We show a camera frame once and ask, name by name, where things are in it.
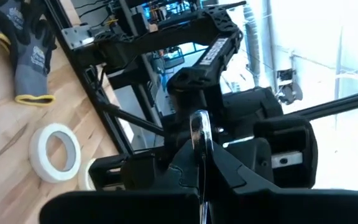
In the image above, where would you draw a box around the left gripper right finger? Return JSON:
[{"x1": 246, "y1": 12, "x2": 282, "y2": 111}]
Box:
[{"x1": 208, "y1": 143, "x2": 311, "y2": 193}]

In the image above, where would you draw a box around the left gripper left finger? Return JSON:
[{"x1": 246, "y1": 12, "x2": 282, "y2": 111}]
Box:
[{"x1": 121, "y1": 139, "x2": 201, "y2": 193}]

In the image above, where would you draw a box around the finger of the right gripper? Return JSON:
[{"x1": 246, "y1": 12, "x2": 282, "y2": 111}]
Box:
[
  {"x1": 252, "y1": 116, "x2": 319, "y2": 190},
  {"x1": 88, "y1": 154, "x2": 127, "y2": 191}
]

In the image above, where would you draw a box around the white masking tape roll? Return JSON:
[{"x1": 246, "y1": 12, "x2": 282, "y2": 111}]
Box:
[
  {"x1": 28, "y1": 123, "x2": 82, "y2": 184},
  {"x1": 77, "y1": 157, "x2": 98, "y2": 192}
]

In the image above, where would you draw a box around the white mounted device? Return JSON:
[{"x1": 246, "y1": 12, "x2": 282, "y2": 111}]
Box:
[{"x1": 275, "y1": 67, "x2": 304, "y2": 106}]

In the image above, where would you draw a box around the black slanted rig pole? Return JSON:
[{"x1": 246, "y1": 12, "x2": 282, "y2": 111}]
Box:
[{"x1": 287, "y1": 88, "x2": 358, "y2": 122}]

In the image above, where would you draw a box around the silver mounting plate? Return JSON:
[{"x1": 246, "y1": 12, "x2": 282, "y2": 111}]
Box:
[{"x1": 62, "y1": 24, "x2": 95, "y2": 50}]

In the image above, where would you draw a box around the black aluminium table frame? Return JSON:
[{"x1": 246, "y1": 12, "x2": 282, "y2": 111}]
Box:
[{"x1": 44, "y1": 0, "x2": 166, "y2": 156}]

